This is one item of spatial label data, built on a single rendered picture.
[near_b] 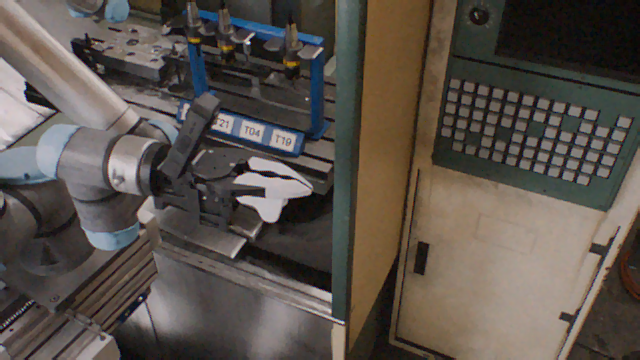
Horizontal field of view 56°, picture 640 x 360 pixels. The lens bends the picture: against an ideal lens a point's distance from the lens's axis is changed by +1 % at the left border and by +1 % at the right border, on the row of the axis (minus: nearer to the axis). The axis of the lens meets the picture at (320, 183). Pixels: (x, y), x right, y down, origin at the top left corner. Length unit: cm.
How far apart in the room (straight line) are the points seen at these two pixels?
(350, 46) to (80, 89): 43
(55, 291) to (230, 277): 55
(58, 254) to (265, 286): 59
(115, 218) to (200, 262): 84
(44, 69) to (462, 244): 131
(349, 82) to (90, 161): 47
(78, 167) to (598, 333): 228
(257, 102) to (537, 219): 99
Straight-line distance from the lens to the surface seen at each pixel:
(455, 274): 198
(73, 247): 125
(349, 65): 104
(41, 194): 116
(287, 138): 185
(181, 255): 173
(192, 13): 188
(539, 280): 191
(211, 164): 75
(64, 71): 95
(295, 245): 179
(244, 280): 164
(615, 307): 285
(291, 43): 173
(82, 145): 82
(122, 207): 88
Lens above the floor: 207
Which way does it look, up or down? 42 degrees down
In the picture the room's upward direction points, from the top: straight up
